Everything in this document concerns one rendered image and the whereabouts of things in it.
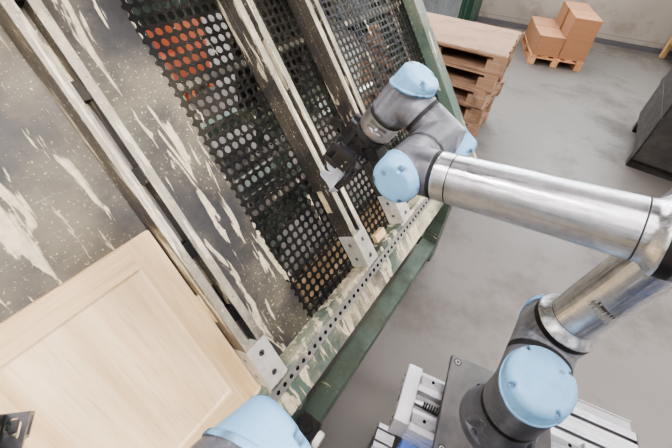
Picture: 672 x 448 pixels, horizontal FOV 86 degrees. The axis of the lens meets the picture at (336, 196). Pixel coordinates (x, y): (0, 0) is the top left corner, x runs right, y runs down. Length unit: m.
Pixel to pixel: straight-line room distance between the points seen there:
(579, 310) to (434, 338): 1.51
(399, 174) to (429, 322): 1.79
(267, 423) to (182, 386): 0.69
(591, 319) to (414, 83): 0.50
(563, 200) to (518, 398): 0.38
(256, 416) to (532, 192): 0.39
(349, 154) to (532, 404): 0.54
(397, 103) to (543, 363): 0.52
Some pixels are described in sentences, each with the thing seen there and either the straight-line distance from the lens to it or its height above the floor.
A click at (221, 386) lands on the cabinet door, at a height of 0.96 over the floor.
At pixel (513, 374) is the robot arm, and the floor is 1.26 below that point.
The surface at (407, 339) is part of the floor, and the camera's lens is 2.18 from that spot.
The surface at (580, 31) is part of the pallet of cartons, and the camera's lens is 6.34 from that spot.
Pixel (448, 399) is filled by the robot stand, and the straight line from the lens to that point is 0.94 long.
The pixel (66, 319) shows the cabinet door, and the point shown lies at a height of 1.24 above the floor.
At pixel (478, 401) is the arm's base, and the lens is 0.88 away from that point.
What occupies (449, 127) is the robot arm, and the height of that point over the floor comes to 1.58.
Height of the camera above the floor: 1.88
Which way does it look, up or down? 41 degrees down
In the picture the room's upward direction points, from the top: 5 degrees clockwise
